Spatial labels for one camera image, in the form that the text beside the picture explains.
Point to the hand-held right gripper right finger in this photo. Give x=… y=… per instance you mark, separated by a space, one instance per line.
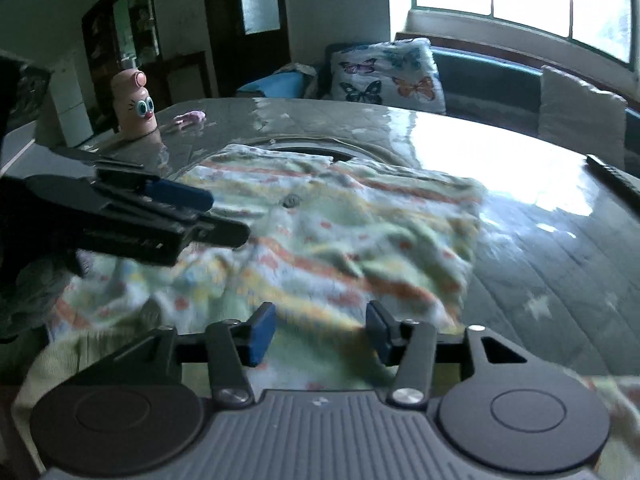
x=377 y=332

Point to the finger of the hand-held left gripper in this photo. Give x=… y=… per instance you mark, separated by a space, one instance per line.
x=180 y=195
x=220 y=232

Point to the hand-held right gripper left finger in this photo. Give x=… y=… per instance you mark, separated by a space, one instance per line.
x=262 y=332

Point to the pastel striped patterned garment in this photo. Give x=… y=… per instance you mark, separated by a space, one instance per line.
x=325 y=240

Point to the small pink toy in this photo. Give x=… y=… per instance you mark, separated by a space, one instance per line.
x=192 y=116

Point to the pink cartoon face bottle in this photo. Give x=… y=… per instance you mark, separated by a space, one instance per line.
x=132 y=110

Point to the white refrigerator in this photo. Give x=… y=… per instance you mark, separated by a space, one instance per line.
x=70 y=105

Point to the blue cushion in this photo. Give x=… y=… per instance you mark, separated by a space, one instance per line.
x=265 y=85

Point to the dark wooden door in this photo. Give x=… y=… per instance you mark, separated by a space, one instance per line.
x=220 y=35

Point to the grey crumpled cloth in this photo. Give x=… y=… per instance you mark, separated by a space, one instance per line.
x=302 y=77

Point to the dark wooden display cabinet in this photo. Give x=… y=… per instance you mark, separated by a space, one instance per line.
x=100 y=45

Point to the butterfly print pillow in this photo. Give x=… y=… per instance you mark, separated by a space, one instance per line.
x=385 y=80

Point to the blue sofa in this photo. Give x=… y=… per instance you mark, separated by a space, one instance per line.
x=480 y=80

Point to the black remote control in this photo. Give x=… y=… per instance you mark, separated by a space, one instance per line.
x=615 y=175

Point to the white pillow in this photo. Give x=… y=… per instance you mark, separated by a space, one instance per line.
x=580 y=115

